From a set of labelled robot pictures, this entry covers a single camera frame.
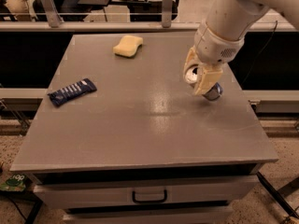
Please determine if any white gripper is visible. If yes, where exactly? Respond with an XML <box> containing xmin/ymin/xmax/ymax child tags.
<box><xmin>183</xmin><ymin>21</ymin><xmax>244</xmax><ymax>95</ymax></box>

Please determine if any silver blue redbull can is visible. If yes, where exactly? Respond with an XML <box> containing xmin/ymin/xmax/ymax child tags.
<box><xmin>194</xmin><ymin>82</ymin><xmax>222</xmax><ymax>101</ymax></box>

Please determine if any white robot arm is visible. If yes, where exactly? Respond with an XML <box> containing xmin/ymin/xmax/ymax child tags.
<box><xmin>183</xmin><ymin>0</ymin><xmax>299</xmax><ymax>95</ymax></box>

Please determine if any yellow sponge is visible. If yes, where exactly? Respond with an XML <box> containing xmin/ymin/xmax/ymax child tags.
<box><xmin>113</xmin><ymin>35</ymin><xmax>143</xmax><ymax>58</ymax></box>

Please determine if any grey cabinet with drawers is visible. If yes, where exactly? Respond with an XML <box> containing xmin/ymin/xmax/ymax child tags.
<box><xmin>11</xmin><ymin>32</ymin><xmax>278</xmax><ymax>224</ymax></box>

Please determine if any blue snack wrapper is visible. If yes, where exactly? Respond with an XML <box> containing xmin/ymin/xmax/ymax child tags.
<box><xmin>48</xmin><ymin>78</ymin><xmax>97</xmax><ymax>107</ymax></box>

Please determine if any seated person in background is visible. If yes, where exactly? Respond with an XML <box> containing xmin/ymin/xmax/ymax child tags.
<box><xmin>53</xmin><ymin>0</ymin><xmax>92</xmax><ymax>21</ymax></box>

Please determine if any metal railing with glass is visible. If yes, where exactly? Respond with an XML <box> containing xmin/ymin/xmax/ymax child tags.
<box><xmin>0</xmin><ymin>0</ymin><xmax>299</xmax><ymax>34</ymax></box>

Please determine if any green packet on floor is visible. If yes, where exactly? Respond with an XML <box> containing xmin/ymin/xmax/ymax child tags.
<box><xmin>0</xmin><ymin>174</ymin><xmax>27</xmax><ymax>192</ymax></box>

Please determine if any black cable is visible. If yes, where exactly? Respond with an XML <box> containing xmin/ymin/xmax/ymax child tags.
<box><xmin>239</xmin><ymin>20</ymin><xmax>278</xmax><ymax>89</ymax></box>

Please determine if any black drawer handle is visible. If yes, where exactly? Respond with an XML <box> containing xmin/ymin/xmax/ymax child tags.
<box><xmin>132</xmin><ymin>189</ymin><xmax>168</xmax><ymax>204</ymax></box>

